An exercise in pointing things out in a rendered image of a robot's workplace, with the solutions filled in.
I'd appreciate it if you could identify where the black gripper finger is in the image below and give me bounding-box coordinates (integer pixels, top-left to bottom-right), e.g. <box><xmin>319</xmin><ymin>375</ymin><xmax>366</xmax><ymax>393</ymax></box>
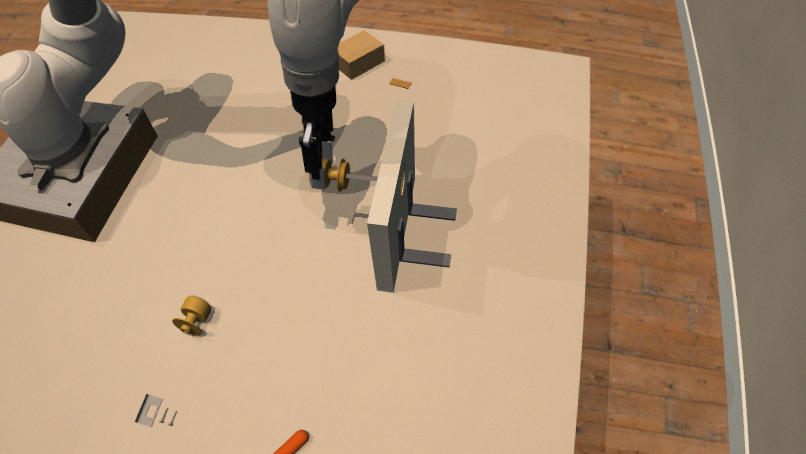
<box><xmin>322</xmin><ymin>111</ymin><xmax>335</xmax><ymax>165</ymax></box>
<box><xmin>299</xmin><ymin>116</ymin><xmax>326</xmax><ymax>190</ymax></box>

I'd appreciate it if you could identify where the grey panel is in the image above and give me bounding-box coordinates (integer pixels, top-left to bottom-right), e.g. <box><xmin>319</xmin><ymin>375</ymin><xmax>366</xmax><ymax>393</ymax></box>
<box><xmin>367</xmin><ymin>100</ymin><xmax>415</xmax><ymax>293</ymax></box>

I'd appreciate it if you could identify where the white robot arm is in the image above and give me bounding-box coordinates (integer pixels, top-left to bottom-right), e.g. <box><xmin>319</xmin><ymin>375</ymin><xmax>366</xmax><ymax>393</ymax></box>
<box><xmin>0</xmin><ymin>0</ymin><xmax>359</xmax><ymax>191</ymax></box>

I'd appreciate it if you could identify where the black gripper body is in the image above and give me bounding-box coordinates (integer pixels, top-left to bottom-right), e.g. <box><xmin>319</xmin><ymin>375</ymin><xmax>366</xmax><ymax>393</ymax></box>
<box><xmin>290</xmin><ymin>86</ymin><xmax>336</xmax><ymax>133</ymax></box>

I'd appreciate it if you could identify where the brass door knob with grey square spindle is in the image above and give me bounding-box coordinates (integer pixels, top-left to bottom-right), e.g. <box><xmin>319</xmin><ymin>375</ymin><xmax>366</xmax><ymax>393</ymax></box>
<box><xmin>322</xmin><ymin>159</ymin><xmax>378</xmax><ymax>192</ymax></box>

